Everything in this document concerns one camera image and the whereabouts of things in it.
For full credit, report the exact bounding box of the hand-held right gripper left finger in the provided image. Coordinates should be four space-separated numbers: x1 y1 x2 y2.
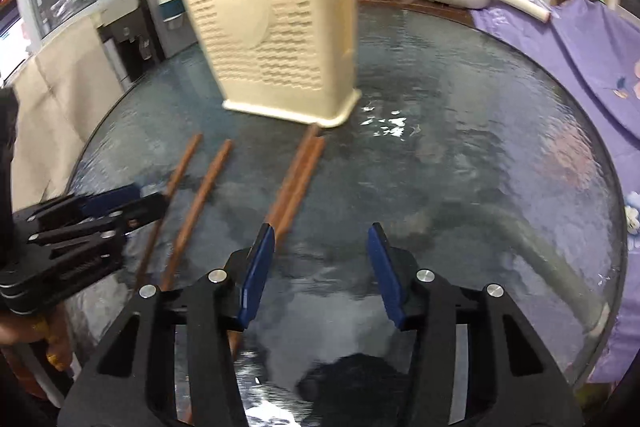
56 223 277 427

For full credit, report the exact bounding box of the beige cloth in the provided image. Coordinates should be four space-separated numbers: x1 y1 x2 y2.
10 14 126 208

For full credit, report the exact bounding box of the cream plastic utensil holder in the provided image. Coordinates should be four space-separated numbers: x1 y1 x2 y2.
172 0 363 129

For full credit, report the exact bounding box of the person's left hand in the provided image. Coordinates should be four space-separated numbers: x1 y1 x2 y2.
0 307 73 375

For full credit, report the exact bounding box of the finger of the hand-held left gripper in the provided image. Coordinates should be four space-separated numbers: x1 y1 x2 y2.
25 192 171 260
12 184 147 229

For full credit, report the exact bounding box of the grey water dispenser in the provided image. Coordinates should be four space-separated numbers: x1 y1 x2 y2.
97 0 198 82

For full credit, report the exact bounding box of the wooden counter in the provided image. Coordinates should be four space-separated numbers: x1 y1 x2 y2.
357 0 476 28

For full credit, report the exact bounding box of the teal roll holder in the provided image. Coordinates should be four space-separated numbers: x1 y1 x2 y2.
159 0 188 30

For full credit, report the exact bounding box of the purple floral cloth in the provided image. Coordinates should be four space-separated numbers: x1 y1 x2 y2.
470 0 640 388

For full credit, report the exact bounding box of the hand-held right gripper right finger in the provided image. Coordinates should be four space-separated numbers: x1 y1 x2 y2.
366 222 587 427

